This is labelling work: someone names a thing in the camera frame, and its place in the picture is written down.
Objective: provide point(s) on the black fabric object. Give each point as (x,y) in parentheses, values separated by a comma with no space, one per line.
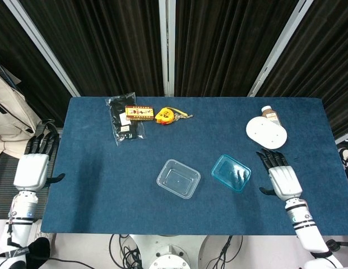
(39,250)

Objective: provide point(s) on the brown bottle white cap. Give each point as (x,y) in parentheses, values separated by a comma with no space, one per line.
(270,112)

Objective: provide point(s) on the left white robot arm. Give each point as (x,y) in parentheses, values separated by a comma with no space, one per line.
(21,218)

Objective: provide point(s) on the black ribbed floor mat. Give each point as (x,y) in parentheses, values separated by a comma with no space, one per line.
(4,179)

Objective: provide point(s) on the blue transparent plastic lid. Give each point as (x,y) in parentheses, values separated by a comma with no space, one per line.
(231,173)

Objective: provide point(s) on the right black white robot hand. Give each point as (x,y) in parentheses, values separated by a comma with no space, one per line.
(284,182)

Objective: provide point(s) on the black white sneaker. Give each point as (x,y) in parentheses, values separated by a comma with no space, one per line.
(347,157)

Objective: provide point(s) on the yellow tape measure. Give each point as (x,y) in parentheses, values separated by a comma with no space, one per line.
(164,115)

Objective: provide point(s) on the white metal frame post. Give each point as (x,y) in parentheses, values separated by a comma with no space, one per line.
(167,47)
(280,47)
(42,47)

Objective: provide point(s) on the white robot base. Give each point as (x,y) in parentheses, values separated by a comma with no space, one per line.
(168,255)

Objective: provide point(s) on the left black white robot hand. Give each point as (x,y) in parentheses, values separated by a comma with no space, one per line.
(30,173)

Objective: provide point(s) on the blue felt table cloth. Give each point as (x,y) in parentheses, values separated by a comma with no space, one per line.
(106,201)

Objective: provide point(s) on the white oval plate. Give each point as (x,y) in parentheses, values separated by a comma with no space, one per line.
(266,133)

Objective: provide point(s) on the clear plastic container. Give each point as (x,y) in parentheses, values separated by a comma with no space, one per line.
(178,179)

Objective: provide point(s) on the beige fabric bag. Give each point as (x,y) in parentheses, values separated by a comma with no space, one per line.
(11,117)

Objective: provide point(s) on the black pleated curtain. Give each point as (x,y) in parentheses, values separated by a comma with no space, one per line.
(11,50)
(227,42)
(325,56)
(106,42)

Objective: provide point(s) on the black item in clear bag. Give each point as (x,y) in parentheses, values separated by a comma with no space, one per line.
(117,112)

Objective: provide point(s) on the red yellow printed box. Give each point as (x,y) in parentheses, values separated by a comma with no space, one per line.
(140,112)

